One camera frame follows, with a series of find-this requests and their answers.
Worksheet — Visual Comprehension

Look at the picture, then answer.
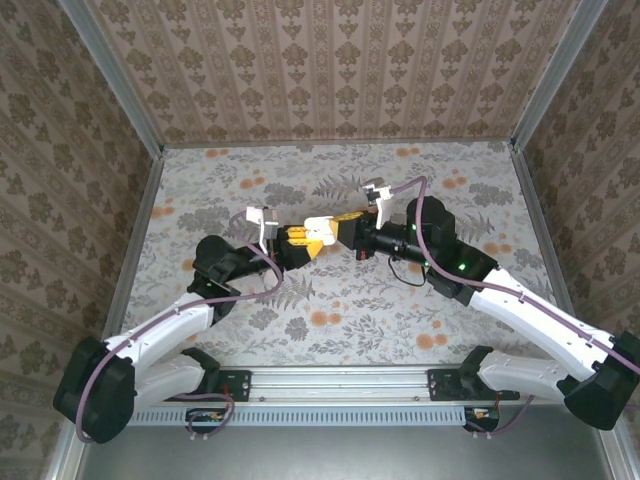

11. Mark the black connector board with wires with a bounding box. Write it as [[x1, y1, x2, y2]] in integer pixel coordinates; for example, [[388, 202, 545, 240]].
[[463, 405, 501, 432], [186, 407, 227, 434]]

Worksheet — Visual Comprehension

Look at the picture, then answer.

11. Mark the grey slotted cable duct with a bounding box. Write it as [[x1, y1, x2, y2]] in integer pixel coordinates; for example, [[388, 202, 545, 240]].
[[130, 404, 471, 427]]

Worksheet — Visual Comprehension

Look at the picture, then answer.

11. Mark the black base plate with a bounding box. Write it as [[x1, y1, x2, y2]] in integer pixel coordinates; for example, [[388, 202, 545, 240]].
[[199, 368, 253, 403], [427, 368, 521, 403]]

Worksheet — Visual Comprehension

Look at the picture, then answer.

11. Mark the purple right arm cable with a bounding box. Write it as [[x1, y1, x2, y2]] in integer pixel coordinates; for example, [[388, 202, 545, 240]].
[[389, 175, 640, 441]]

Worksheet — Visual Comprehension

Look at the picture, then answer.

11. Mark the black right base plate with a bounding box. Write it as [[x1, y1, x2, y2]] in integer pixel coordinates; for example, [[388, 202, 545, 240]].
[[427, 368, 521, 403]]

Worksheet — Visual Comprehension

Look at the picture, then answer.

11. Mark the aluminium back rail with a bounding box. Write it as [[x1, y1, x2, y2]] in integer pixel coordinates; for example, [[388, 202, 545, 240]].
[[162, 139, 514, 150]]

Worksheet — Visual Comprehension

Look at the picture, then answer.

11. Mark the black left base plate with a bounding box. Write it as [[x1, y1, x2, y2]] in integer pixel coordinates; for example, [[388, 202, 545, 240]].
[[199, 368, 253, 403]]

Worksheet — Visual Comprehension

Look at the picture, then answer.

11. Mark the white earbud charging case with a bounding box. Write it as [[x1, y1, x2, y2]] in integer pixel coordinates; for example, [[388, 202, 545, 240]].
[[303, 214, 337, 247]]

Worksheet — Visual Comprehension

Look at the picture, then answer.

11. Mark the aluminium frame post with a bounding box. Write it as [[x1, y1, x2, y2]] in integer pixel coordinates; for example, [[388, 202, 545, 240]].
[[57, 0, 166, 157], [509, 0, 611, 151]]

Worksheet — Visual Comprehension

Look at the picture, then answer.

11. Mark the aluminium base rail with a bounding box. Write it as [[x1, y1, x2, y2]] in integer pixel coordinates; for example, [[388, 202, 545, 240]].
[[199, 364, 521, 405]]

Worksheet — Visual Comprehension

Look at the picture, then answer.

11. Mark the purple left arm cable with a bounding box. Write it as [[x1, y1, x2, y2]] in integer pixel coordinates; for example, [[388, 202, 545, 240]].
[[74, 209, 285, 445]]

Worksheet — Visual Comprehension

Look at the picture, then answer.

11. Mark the aluminium right side rail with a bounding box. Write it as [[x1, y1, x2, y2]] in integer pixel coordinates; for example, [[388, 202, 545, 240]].
[[508, 144, 576, 314]]

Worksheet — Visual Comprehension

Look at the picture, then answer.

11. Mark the grey metal front panel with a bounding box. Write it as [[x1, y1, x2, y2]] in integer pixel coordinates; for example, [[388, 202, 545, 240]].
[[77, 422, 619, 480]]

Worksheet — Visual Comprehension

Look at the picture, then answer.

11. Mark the aluminium left frame post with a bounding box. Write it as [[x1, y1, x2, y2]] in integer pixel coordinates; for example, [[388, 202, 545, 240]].
[[57, 0, 166, 157]]

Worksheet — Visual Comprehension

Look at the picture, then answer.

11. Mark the aluminium right frame post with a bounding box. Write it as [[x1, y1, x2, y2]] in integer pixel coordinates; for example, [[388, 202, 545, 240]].
[[509, 0, 611, 151]]

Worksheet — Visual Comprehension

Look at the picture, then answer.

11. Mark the aluminium left side rail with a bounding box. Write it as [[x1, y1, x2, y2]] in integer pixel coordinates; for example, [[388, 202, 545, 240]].
[[44, 149, 166, 480]]

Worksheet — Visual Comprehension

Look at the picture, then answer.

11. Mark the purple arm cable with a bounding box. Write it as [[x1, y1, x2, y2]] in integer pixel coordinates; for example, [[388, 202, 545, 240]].
[[389, 175, 640, 441], [74, 209, 285, 445]]

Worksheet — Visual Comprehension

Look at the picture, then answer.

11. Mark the thin black wire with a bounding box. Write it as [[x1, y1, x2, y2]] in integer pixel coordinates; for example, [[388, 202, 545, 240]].
[[389, 258, 427, 289]]

